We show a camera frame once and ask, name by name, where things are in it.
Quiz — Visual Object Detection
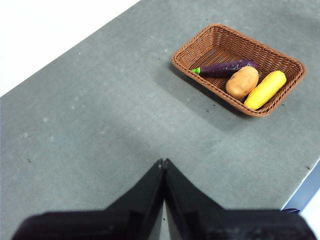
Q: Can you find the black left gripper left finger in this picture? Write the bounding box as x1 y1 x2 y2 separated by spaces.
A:
11 158 165 240

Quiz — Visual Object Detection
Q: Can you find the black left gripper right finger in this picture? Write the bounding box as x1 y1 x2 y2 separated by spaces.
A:
164 157 317 240

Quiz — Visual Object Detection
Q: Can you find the yellow corn cob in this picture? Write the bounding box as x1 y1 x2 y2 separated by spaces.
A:
244 70 287 110

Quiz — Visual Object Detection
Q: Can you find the brown potato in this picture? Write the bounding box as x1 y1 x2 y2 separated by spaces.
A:
225 65 260 100

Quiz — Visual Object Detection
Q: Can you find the purple eggplant with green stem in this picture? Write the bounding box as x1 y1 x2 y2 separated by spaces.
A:
191 59 258 79

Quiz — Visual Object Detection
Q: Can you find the brown woven wicker basket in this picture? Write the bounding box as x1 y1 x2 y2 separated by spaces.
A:
171 23 307 118

